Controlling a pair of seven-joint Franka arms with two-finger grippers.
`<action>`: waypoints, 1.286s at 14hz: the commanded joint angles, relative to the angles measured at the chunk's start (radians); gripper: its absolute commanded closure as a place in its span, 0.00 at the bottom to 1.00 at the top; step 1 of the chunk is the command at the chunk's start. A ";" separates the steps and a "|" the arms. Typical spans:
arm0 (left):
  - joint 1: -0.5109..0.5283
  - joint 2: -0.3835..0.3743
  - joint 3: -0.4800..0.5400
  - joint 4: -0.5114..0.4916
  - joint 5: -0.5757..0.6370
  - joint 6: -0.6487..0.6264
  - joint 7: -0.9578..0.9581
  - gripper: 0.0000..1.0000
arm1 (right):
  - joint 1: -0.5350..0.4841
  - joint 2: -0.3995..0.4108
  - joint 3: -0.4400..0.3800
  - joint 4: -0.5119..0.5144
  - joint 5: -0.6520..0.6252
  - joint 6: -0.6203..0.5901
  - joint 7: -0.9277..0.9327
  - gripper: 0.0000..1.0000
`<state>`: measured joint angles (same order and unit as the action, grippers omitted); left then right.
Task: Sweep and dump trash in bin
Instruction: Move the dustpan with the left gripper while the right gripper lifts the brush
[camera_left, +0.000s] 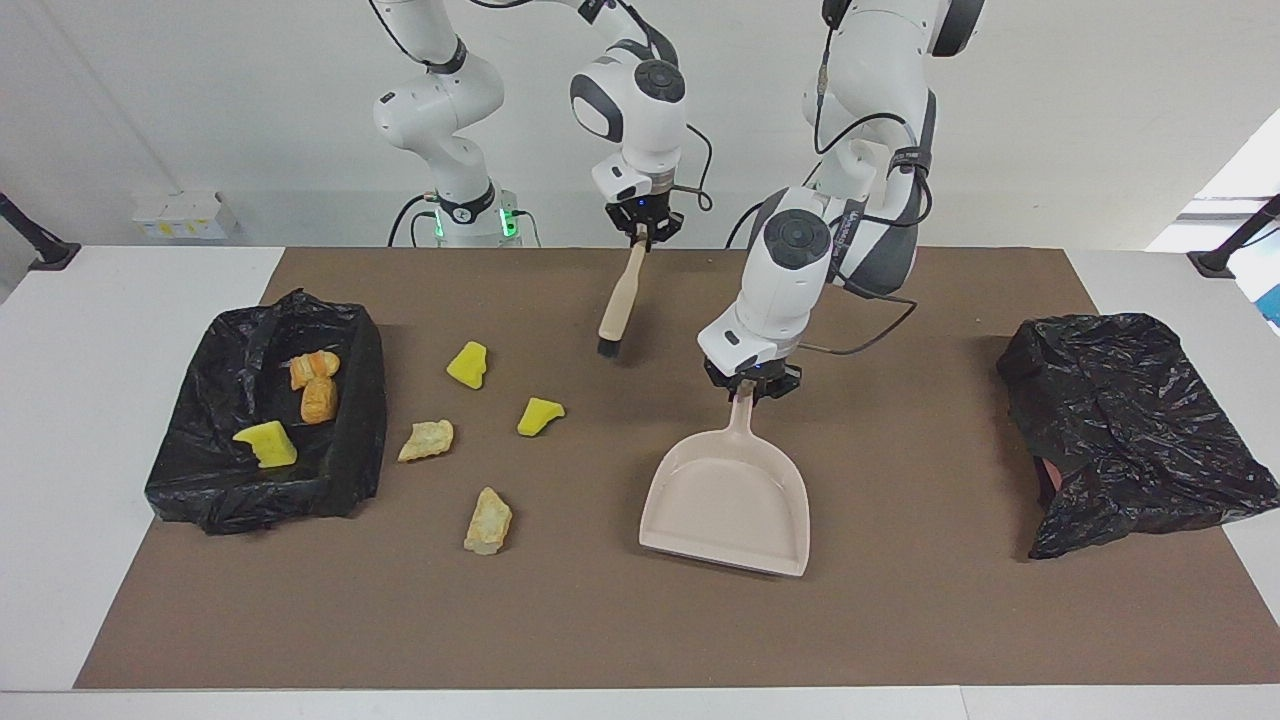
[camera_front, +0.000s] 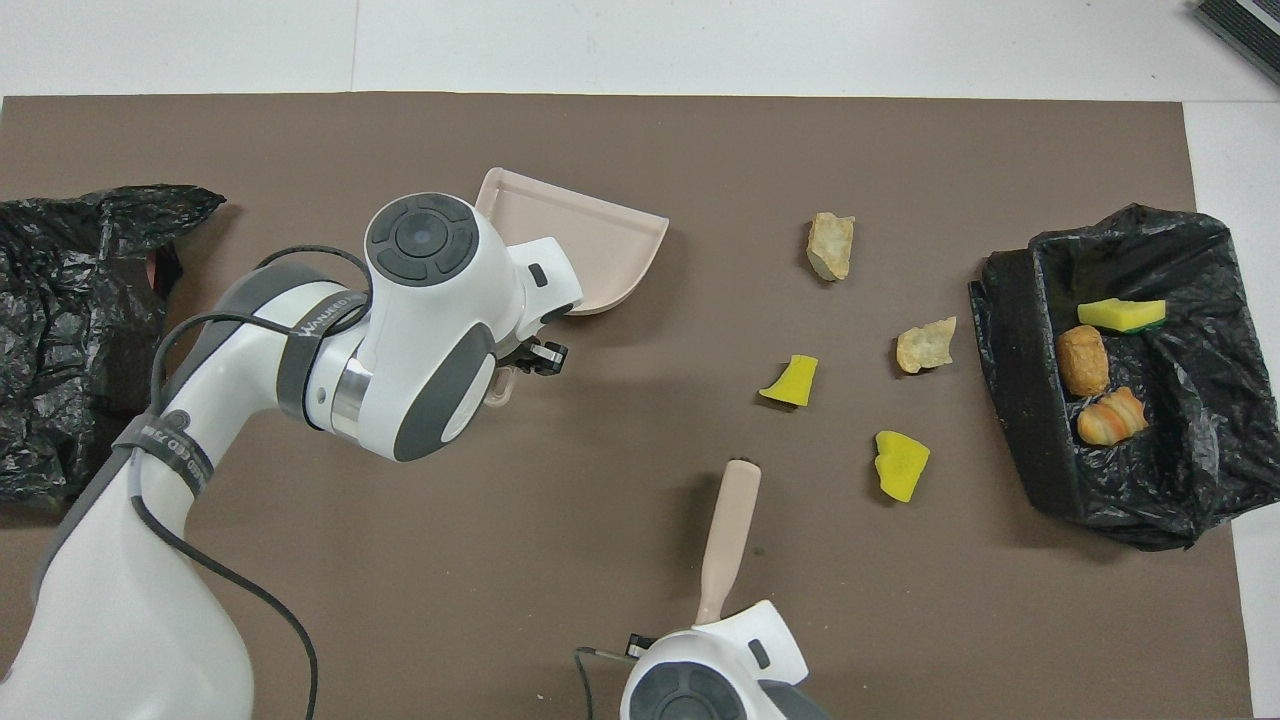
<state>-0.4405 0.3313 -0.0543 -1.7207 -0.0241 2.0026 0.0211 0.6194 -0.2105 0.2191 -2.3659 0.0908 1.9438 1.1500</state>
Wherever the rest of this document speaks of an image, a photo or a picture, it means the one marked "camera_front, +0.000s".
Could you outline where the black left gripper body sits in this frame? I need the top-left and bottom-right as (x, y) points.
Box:
(514, 338), (570, 377)

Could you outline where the yellow sponge chunk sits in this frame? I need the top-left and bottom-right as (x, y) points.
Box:
(874, 430), (931, 503)

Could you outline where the black bag lined open bin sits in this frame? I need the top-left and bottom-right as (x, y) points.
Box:
(968, 204), (1280, 552)

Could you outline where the pink plastic dustpan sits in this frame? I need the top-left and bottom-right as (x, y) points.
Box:
(474, 167), (670, 406)

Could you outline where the crumpled black trash bag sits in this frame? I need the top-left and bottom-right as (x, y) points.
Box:
(0, 184), (227, 511)

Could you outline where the beige stone piece right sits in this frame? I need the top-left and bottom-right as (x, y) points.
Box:
(895, 316), (958, 375)

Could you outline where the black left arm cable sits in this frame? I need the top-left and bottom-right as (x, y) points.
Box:
(128, 245), (377, 720)

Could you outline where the brown toy bread roll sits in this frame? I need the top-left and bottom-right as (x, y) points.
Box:
(1057, 324), (1111, 398)

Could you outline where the beige stone piece upper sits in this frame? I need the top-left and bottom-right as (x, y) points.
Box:
(806, 212), (856, 283)

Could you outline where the yellow sponge wedge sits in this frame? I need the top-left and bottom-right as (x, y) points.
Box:
(758, 354), (820, 407)

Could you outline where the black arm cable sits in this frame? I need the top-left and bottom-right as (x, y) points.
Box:
(574, 646), (641, 720)
(128, 245), (377, 720)

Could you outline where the pink hand brush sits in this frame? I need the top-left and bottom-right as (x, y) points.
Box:
(695, 460), (762, 626)

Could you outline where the brown table mat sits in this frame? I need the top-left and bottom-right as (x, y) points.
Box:
(0, 93), (1254, 720)

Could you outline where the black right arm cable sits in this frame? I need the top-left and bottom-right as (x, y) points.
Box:
(574, 646), (641, 720)

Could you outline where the beige stone piece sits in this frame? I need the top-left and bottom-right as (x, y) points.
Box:
(806, 212), (856, 283)
(895, 316), (958, 375)

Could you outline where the black ribbed panel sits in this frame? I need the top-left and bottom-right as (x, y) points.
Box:
(1193, 0), (1280, 86)

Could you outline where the toy croissant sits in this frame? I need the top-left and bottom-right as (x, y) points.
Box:
(1077, 386), (1149, 447)

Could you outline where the yellow sponge with green backing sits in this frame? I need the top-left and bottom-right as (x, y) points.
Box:
(1077, 298), (1168, 334)

